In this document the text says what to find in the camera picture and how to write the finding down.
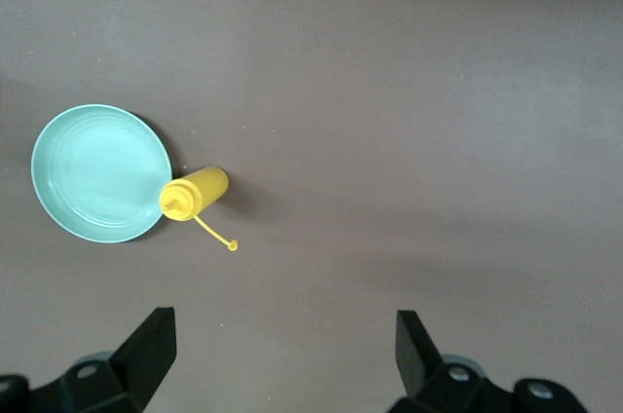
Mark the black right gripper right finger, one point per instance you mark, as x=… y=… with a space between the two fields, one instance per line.
x=423 y=369

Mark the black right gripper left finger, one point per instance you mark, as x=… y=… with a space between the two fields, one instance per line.
x=141 y=364

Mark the yellow squeeze bottle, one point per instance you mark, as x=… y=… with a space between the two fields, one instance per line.
x=199 y=189

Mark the mint green plate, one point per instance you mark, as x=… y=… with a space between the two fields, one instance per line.
x=97 y=174

